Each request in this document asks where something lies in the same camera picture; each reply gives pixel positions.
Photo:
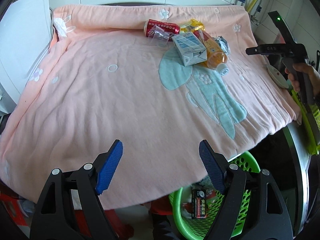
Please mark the pink towel with rabbit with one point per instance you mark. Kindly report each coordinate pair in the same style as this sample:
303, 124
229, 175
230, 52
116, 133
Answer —
103, 80

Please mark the white blue milk carton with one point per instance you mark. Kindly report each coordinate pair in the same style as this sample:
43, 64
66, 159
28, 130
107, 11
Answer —
190, 49

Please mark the green dish rack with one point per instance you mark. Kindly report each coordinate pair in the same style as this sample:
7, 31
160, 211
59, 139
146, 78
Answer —
310, 120

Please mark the white round scale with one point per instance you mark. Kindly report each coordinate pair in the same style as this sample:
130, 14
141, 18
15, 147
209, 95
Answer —
277, 77

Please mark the person's right hand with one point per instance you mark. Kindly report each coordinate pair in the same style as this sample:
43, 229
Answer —
310, 71

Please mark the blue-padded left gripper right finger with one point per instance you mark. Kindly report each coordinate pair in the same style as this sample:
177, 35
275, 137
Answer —
267, 216

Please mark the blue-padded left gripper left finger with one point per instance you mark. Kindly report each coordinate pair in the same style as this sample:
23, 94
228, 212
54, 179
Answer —
54, 216

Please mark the yellow plastic wrapper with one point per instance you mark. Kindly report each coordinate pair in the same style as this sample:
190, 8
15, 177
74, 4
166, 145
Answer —
191, 26

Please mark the red cola can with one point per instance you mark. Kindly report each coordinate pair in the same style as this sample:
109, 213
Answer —
171, 28

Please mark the orange drink bottle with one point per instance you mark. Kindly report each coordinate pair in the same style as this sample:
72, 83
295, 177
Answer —
216, 57

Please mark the clear plastic cup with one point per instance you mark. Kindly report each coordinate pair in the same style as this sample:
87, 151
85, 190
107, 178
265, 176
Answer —
157, 36

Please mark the white washing machine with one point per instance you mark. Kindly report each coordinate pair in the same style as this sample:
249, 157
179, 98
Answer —
26, 33

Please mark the crumpled silver foil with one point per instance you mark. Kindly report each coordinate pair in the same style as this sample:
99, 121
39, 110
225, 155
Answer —
223, 44

